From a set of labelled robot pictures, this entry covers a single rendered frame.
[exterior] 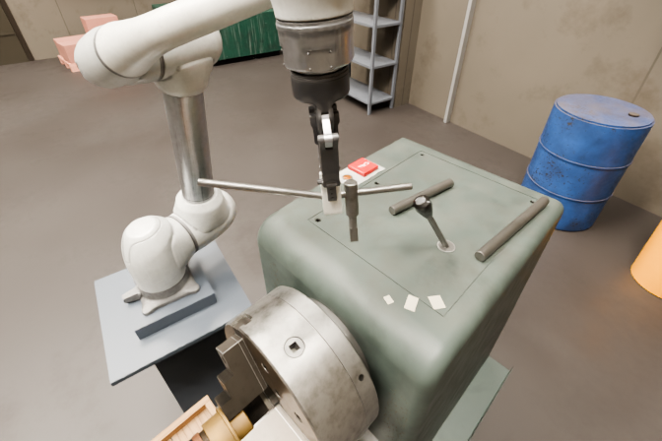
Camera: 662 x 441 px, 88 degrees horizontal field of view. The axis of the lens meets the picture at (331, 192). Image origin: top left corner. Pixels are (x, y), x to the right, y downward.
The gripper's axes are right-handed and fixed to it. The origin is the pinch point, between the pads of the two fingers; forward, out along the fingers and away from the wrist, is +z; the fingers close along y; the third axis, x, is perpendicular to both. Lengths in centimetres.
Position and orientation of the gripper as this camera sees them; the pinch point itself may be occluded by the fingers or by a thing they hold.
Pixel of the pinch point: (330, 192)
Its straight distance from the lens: 55.5
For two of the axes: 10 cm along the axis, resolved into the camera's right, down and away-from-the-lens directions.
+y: 1.0, 6.0, -7.9
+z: 0.7, 7.9, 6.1
